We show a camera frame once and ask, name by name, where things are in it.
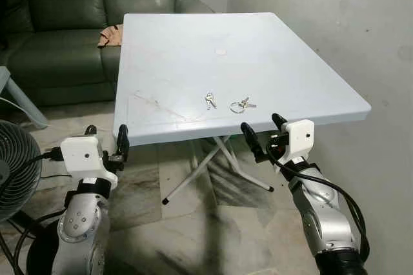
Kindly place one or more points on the small silver key pair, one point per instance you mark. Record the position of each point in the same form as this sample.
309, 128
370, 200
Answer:
210, 100

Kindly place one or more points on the brown crumpled paper piece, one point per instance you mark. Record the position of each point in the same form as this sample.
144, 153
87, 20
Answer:
110, 36

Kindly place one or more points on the dark green leather sofa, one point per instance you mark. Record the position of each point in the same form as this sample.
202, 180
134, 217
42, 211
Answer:
58, 23

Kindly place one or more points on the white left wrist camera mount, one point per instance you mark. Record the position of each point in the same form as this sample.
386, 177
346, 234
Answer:
80, 155

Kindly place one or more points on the grey metal frame leg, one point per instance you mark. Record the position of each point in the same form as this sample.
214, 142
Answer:
19, 97

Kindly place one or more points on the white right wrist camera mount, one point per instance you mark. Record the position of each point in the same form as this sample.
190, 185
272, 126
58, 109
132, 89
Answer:
298, 138

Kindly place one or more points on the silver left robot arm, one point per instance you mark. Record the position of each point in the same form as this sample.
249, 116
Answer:
80, 223

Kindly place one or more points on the white plastic folding table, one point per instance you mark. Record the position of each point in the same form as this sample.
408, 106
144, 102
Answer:
245, 62

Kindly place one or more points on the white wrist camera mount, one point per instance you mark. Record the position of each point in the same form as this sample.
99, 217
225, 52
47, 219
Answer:
298, 138
80, 155

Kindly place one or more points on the black floor fan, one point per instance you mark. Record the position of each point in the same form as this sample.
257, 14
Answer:
16, 172

